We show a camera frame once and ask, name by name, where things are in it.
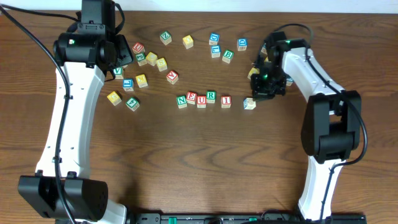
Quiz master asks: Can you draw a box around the blue l block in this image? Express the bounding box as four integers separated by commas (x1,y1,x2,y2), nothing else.
123,78,134,91
211,45,221,58

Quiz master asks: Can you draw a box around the blue D block right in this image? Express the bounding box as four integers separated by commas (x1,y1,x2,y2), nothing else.
237,38,248,51

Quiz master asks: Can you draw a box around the blue d block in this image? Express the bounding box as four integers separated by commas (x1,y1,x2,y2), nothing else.
209,32,220,45
237,38,248,51

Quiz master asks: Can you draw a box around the green R block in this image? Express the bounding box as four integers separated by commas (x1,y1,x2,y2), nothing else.
206,91,216,103

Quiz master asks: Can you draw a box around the red u block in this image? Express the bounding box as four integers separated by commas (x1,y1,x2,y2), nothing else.
197,96,207,108
132,42,145,54

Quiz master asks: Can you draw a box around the green Z block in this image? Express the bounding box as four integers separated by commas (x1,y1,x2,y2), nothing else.
160,30,172,45

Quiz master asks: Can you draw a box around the green B block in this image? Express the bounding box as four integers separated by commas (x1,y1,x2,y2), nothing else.
222,49,234,63

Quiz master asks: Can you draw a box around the yellow C block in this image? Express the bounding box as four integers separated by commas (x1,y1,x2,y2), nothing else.
146,52,158,66

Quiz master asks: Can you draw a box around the plain yellow block centre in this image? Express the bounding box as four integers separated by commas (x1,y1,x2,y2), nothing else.
248,67,259,79

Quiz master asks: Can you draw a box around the blue P block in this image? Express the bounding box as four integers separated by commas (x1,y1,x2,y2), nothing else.
243,98,256,110

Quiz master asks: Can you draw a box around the green V block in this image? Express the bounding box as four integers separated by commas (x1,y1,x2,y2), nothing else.
113,67,124,80

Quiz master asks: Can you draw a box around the green J block left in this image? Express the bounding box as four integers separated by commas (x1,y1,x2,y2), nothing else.
136,52,147,66

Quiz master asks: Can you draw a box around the blue X block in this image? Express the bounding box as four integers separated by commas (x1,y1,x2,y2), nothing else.
261,44,267,55

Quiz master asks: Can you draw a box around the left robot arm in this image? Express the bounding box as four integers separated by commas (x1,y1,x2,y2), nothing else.
18,0,133,223

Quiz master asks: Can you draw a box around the blue D block top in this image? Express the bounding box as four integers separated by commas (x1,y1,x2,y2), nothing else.
209,32,220,45

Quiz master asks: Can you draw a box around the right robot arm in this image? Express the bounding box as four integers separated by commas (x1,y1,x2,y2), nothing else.
251,29,367,223

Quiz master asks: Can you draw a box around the red A block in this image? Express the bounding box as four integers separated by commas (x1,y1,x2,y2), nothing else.
166,70,179,85

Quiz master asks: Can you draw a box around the red I block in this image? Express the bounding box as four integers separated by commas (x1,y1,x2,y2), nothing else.
221,96,231,108

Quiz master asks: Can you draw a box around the blue 5 block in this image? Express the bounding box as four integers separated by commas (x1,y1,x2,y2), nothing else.
286,77,294,86

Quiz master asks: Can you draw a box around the blue L block left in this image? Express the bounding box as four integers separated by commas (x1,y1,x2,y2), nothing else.
123,78,134,91

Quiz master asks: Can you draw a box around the green 4 block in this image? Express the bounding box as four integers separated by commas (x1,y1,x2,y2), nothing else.
126,97,140,111

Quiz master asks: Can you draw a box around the red E block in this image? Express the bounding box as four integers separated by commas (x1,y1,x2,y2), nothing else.
186,91,197,105

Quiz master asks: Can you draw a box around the yellow O block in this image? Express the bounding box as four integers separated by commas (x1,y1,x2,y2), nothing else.
182,35,194,49

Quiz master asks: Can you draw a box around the yellow block far left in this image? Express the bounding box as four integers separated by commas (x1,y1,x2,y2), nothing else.
107,91,122,106

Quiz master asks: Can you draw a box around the yellow K block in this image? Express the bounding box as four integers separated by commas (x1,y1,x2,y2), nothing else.
136,74,148,88

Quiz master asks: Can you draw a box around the green N block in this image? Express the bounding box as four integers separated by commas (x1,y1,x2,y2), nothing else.
176,95,187,109

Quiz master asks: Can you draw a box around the blue L block centre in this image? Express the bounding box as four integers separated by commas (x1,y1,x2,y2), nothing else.
211,45,221,58

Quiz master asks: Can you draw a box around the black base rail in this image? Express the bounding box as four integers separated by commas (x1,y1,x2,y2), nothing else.
129,212,368,224

